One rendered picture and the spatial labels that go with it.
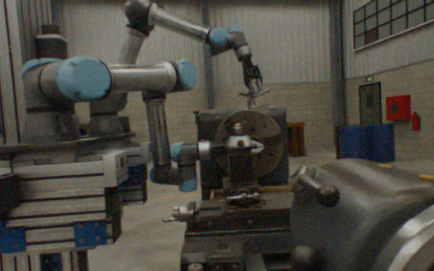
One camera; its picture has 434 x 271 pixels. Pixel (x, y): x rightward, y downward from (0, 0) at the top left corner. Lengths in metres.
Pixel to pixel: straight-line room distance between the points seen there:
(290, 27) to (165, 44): 4.61
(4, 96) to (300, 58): 11.91
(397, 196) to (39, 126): 0.91
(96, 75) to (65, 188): 0.33
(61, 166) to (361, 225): 0.86
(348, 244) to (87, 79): 0.78
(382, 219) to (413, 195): 0.03
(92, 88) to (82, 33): 11.08
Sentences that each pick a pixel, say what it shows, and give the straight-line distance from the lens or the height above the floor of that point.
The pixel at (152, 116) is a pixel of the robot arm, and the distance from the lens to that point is 1.30.
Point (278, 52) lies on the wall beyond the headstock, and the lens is 12.41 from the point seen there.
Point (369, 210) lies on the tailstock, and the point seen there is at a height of 1.13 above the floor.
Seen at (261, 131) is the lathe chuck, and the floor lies 1.14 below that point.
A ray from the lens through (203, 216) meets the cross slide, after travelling 0.82.
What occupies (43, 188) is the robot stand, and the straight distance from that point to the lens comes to 1.03.
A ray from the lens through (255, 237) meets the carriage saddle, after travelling 0.82.
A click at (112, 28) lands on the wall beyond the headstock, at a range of 11.89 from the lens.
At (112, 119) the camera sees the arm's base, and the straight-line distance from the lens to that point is 1.49.
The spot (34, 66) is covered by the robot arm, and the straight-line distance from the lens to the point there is 1.04.
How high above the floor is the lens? 1.19
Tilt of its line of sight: 3 degrees down
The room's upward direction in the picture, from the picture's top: 3 degrees counter-clockwise
